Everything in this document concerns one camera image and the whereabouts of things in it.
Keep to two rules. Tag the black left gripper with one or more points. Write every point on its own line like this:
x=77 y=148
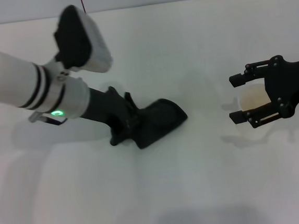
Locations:
x=104 y=108

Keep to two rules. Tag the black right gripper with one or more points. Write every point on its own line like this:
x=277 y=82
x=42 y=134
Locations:
x=283 y=82

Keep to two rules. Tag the white plastic cup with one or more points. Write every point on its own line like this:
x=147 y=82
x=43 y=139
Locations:
x=253 y=99

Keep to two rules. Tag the dark blue rag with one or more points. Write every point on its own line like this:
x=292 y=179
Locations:
x=160 y=119

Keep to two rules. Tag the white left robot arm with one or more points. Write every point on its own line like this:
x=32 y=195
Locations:
x=18 y=81

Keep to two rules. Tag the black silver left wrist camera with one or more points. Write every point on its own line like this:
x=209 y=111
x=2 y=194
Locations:
x=80 y=42

